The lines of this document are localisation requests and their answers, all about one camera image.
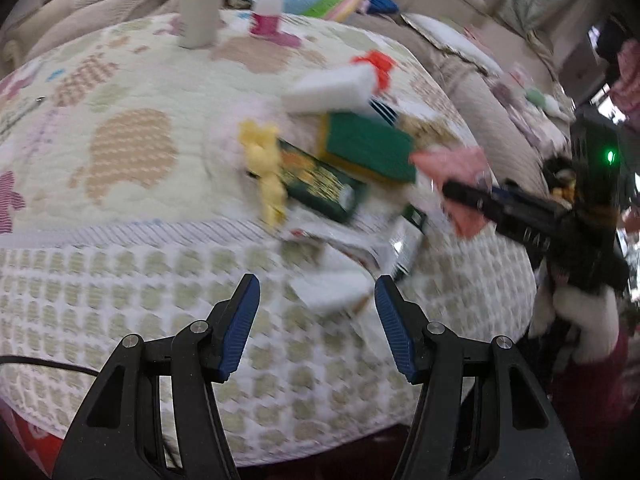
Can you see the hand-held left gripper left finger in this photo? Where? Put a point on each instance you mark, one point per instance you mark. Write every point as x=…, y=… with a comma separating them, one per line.
x=240, y=325

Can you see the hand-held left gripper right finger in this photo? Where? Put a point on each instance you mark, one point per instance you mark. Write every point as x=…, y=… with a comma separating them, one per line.
x=395, y=325

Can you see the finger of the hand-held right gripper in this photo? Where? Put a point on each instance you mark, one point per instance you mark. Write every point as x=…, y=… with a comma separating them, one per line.
x=500, y=212
x=530, y=197

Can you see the pink wrapper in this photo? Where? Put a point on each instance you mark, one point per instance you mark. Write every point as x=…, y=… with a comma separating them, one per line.
x=450, y=162

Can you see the green and yellow sponge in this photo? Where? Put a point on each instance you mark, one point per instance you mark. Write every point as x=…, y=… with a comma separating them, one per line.
x=365, y=147

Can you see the green biscuit packet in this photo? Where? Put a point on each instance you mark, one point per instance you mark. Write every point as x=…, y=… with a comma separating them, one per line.
x=320, y=180

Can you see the person's right forearm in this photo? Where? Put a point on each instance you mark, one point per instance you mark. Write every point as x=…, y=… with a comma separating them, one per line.
x=590, y=320

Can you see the small green and white packet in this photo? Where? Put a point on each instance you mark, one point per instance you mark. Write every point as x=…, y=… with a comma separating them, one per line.
x=407, y=240

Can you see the green and white plush toy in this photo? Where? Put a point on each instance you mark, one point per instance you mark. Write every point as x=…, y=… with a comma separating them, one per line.
x=542, y=102

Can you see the beige quilted sofa cover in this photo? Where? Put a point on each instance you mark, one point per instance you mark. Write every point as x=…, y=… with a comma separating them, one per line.
x=480, y=105

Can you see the patterned quilted table cover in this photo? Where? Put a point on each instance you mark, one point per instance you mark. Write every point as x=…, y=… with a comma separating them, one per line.
x=150, y=270

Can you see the pink hanging clothes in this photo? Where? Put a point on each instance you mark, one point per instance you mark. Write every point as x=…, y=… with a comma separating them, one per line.
x=629, y=80

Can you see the person's dark red clothing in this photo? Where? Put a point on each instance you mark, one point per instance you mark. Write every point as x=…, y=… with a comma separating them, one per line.
x=595, y=400

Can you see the yellow crumpled plastic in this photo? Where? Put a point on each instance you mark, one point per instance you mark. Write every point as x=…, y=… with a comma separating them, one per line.
x=262, y=160

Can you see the white frilled cushion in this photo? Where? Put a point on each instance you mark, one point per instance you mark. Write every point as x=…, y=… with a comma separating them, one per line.
x=450, y=37

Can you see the red plastic bag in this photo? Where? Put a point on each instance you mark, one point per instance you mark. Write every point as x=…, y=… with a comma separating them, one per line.
x=381, y=65

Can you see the long white flat box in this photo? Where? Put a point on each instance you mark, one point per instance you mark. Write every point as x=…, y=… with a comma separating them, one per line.
x=327, y=90

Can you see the small bottle with pink label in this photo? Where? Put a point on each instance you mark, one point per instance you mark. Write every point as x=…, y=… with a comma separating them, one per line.
x=267, y=12

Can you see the white cylindrical bottle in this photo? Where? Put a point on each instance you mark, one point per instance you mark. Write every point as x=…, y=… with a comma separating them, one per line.
x=200, y=5

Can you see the beige tufted sofa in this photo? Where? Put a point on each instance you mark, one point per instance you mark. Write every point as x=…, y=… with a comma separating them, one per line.
x=60, y=15

